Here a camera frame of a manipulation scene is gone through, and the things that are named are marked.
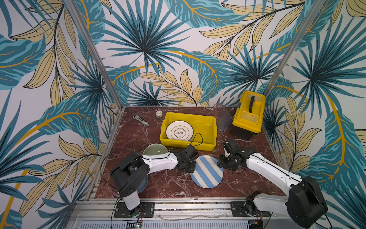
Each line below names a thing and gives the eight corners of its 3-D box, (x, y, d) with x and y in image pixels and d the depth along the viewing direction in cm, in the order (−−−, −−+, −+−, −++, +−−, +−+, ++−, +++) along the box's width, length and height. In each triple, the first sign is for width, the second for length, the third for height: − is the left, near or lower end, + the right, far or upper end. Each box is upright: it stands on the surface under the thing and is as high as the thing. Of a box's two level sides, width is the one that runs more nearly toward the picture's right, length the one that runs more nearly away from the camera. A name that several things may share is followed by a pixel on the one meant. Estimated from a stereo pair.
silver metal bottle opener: (133, 117, 114) (132, 116, 113) (136, 115, 116) (135, 113, 114) (147, 127, 109) (146, 125, 107) (150, 124, 111) (149, 122, 109)
